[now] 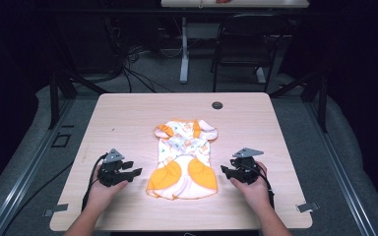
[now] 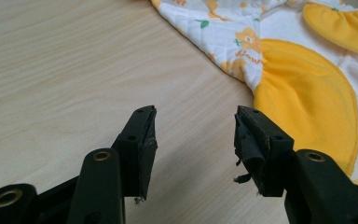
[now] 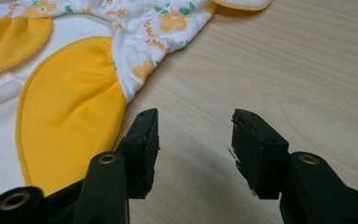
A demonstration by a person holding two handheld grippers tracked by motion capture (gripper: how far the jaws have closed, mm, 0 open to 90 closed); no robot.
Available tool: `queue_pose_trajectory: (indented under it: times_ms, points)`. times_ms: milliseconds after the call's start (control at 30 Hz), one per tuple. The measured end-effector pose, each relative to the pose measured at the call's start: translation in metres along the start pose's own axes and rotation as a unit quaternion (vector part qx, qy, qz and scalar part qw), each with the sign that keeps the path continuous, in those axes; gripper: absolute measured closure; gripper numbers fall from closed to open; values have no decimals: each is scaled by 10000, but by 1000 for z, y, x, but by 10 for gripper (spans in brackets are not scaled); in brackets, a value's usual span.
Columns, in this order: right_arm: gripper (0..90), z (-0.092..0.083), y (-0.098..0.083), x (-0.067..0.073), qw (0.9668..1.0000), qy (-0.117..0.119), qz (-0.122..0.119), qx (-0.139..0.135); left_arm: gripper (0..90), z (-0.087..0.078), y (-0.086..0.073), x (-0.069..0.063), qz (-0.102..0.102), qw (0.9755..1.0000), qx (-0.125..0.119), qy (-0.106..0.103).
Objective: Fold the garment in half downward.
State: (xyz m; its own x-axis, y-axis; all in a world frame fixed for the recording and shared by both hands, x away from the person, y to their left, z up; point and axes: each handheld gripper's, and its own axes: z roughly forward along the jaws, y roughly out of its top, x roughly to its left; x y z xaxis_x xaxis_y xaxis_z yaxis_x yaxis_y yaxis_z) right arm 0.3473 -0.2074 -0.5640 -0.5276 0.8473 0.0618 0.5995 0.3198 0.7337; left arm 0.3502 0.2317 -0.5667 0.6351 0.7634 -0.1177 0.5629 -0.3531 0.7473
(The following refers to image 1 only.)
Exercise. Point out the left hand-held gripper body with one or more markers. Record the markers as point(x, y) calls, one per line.
point(111, 173)

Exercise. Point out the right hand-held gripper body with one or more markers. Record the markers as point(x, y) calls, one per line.
point(245, 170)

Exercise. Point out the person's left hand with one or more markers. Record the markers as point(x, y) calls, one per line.
point(101, 195)

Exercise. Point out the person's right hand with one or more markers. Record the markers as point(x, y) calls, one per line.
point(254, 193)

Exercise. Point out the orange and white baby garment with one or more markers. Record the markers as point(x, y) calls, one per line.
point(183, 164)

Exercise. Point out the round grey table grommet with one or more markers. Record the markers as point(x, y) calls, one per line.
point(217, 105)

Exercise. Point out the white desk leg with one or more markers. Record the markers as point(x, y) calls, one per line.
point(184, 55)

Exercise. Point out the black folding chair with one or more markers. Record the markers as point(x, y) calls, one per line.
point(249, 42)

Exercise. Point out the red object on desk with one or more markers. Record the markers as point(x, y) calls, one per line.
point(223, 1)

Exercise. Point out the grey metal table bracket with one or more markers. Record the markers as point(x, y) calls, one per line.
point(307, 207)
point(56, 208)

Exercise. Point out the aluminium floor rail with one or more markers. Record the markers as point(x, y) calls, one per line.
point(23, 170)
point(338, 170)

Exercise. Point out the black metal stand frame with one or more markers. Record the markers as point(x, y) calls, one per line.
point(59, 91)
point(311, 95)

